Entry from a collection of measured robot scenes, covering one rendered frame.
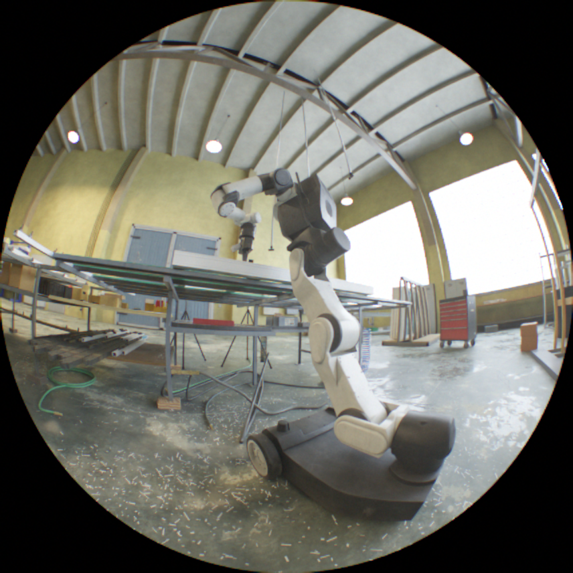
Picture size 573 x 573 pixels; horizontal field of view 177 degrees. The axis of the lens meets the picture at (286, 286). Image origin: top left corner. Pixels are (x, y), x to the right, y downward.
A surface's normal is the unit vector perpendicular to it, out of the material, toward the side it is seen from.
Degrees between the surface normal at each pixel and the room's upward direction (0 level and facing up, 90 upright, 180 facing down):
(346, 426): 90
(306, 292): 109
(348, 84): 180
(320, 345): 90
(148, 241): 90
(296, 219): 96
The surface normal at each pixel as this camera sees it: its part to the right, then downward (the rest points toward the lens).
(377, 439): -0.82, -0.13
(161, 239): 0.51, -0.15
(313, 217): -0.47, 0.17
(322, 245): -0.71, 0.25
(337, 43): -0.02, 0.98
